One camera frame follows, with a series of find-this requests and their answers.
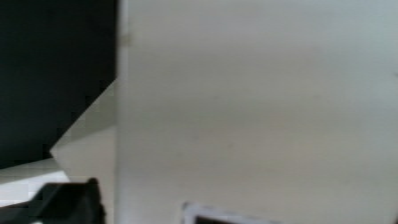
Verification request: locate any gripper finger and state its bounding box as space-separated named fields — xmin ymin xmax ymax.
xmin=0 ymin=178 xmax=106 ymax=224

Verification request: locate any white cabinet box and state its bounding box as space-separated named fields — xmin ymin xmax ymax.
xmin=48 ymin=78 xmax=119 ymax=201

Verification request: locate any white cabinet top block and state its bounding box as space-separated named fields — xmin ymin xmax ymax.
xmin=115 ymin=0 xmax=398 ymax=224

